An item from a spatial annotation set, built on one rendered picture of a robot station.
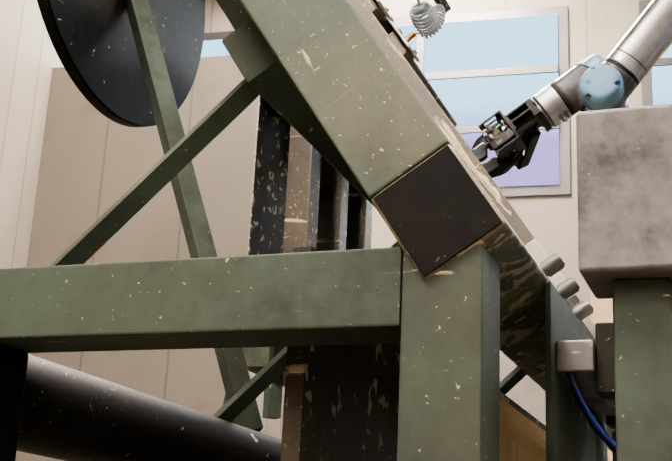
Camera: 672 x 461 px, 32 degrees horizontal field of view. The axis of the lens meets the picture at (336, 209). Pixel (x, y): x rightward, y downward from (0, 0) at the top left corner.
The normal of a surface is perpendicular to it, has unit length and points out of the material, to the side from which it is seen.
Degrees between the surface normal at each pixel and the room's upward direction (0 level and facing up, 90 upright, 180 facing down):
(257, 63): 90
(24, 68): 90
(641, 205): 90
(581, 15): 90
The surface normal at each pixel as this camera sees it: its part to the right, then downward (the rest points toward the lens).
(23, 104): 0.97, -0.04
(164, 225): -0.25, -0.31
